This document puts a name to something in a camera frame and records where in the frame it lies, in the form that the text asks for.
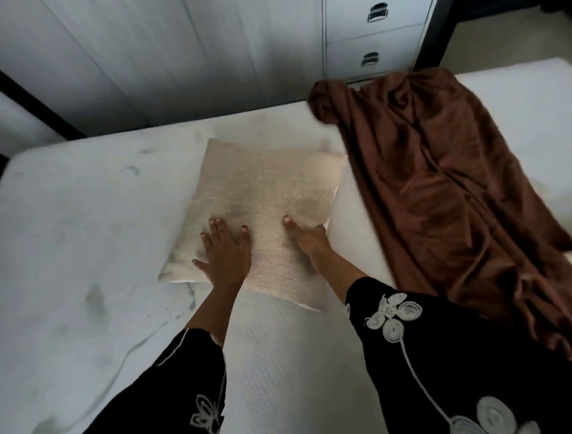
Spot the white wardrobe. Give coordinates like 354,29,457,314
0,0,437,137

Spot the person's right hand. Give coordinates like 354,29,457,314
282,215,332,258

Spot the white mattress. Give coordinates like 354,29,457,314
0,57,572,434

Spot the black floral blouse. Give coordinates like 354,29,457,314
82,276,572,434

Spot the person's right forearm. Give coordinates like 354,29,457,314
310,248,369,305

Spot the person's left hand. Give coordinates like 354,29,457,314
192,218,252,292

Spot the brown bed sheet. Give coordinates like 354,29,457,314
307,67,572,358

